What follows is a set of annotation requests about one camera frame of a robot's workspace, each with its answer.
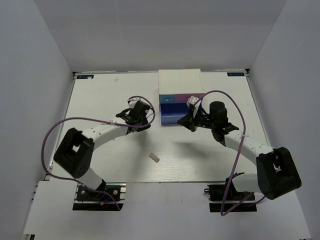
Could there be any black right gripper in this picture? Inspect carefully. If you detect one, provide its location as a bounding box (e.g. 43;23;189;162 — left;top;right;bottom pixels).
178;108;217;132

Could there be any lavender blue drawer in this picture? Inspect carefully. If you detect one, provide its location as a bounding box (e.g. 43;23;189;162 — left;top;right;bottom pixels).
160;103;189;126

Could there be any pink drawer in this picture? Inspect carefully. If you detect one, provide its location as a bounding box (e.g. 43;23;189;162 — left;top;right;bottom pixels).
174;92;205;104

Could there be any light blue drawer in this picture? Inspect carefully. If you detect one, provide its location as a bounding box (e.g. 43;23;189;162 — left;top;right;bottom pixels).
159;94;175;104

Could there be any grey white eraser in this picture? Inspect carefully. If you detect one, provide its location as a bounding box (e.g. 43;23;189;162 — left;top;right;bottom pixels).
149;152;160;163

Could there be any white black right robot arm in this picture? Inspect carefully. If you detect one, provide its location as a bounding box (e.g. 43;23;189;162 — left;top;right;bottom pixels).
177;96;302;200

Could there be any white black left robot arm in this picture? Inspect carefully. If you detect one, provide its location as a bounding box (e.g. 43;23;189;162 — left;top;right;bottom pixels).
53;99;154;200

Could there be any white drawer cabinet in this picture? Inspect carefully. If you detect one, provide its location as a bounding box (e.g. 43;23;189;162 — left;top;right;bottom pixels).
158;68;204;95

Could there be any right blue label sticker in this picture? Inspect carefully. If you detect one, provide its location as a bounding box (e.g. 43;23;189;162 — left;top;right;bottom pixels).
227;72;245;77

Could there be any blue label sticker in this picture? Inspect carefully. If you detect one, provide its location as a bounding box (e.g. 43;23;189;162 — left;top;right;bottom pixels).
76;74;94;80
227;72;245;77

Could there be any left blue label sticker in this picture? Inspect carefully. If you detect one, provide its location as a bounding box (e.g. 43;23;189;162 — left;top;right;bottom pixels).
76;74;94;80

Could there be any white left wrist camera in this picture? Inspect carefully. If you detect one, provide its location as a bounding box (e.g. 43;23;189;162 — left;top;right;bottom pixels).
127;97;141;109

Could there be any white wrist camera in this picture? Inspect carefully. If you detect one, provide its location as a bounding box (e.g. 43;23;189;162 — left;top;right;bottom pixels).
127;97;141;109
186;95;201;118

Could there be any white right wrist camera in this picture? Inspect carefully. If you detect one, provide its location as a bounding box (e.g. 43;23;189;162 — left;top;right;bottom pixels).
186;95;201;118

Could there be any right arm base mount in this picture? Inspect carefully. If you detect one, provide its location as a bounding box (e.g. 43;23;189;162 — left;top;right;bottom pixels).
203;177;257;213

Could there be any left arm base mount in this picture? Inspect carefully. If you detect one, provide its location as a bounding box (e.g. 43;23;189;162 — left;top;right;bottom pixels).
72;183;126;212

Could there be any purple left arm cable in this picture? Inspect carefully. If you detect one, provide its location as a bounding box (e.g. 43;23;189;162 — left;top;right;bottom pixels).
40;95;157;210

